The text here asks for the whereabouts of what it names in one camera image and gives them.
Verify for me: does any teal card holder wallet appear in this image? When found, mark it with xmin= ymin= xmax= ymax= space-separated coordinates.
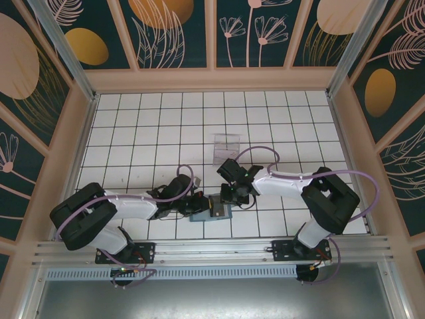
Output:
xmin=189 ymin=195 xmax=232 ymax=223

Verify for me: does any grey credit card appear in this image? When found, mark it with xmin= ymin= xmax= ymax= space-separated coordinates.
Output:
xmin=209 ymin=203 xmax=228 ymax=218

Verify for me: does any clear acrylic card stand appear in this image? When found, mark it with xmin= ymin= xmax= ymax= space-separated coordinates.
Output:
xmin=212 ymin=132 xmax=242 ymax=165

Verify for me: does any grey metal sheet panel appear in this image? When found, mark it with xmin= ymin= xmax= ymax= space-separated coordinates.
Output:
xmin=33 ymin=278 xmax=399 ymax=319

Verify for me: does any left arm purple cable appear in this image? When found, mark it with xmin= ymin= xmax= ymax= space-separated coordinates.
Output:
xmin=54 ymin=164 xmax=195 ymax=288

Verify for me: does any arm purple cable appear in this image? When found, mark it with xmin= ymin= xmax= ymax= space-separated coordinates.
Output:
xmin=237 ymin=146 xmax=381 ymax=286
xmin=54 ymin=164 xmax=195 ymax=288

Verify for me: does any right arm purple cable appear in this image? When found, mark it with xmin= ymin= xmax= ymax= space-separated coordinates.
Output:
xmin=237 ymin=146 xmax=381 ymax=286

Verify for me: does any aluminium mounting rail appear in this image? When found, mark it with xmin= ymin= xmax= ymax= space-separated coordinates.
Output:
xmin=31 ymin=235 xmax=394 ymax=267

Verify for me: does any grey slotted cable duct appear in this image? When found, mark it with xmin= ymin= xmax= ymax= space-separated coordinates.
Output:
xmin=46 ymin=265 xmax=298 ymax=280

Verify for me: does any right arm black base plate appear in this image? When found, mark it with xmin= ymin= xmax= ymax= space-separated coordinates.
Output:
xmin=271 ymin=239 xmax=333 ymax=263

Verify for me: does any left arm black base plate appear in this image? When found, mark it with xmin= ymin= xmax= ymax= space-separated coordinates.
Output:
xmin=95 ymin=241 xmax=157 ymax=265

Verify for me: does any aluminium corner post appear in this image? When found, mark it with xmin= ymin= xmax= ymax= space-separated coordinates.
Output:
xmin=325 ymin=0 xmax=398 ymax=98
xmin=28 ymin=0 xmax=98 ymax=101

